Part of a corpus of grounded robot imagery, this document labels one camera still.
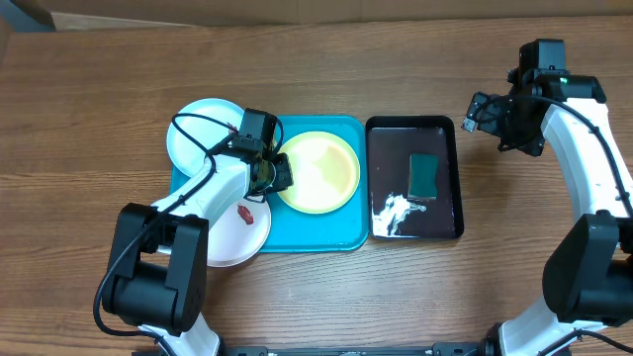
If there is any yellow green plate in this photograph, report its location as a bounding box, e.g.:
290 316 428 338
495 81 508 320
278 132 361 215

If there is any light blue plate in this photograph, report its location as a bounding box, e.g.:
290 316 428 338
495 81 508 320
166 98 244 177

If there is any green sponge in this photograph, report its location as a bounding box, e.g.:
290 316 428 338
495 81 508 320
407 153 438 202

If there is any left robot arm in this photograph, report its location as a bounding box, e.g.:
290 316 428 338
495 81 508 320
93 133 292 355

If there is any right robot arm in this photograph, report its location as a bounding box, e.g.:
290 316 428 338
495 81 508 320
462 70 632 355

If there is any teal plastic tray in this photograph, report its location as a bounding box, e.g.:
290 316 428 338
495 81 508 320
170 115 371 254

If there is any black rectangular tray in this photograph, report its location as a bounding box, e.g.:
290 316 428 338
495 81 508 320
365 116 465 240

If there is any red stain on pink plate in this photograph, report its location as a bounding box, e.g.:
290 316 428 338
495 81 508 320
237 204 254 225

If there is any red stain on blue plate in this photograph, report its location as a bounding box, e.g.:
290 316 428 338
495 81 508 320
227 123 238 134

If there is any pink plate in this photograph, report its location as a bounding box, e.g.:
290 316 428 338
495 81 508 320
207 199 272 268

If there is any cardboard backdrop panel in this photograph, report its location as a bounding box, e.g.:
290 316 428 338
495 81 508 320
37 0 632 26

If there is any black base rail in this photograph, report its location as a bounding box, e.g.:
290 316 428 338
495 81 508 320
132 340 573 356

